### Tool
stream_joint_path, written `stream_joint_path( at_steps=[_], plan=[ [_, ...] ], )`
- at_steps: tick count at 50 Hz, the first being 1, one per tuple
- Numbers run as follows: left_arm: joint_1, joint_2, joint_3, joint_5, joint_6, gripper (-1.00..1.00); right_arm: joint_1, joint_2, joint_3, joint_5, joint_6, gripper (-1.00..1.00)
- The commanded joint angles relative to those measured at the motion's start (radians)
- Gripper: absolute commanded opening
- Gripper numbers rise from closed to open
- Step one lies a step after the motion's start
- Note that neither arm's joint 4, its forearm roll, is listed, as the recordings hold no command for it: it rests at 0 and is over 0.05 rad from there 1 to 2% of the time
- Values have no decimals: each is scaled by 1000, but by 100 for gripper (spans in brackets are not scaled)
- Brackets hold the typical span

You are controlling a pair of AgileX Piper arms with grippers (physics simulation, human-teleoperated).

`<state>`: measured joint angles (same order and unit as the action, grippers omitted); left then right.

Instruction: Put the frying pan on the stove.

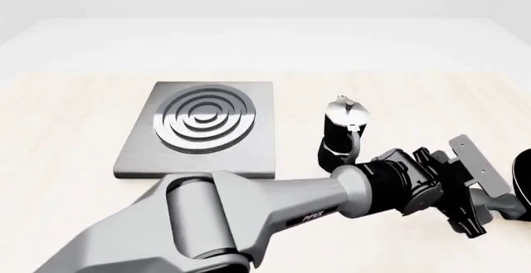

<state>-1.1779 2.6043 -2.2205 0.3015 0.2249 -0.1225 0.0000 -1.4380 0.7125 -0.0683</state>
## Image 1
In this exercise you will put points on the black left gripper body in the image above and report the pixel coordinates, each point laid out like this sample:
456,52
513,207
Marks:
456,198

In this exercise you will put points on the silver-grey left robot arm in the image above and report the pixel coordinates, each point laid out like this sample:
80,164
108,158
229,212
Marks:
232,204

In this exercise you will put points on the flat grey stove plate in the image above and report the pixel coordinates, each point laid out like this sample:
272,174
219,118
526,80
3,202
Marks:
137,158

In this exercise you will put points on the black and silver moka pot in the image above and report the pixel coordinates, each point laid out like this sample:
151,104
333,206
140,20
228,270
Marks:
337,136

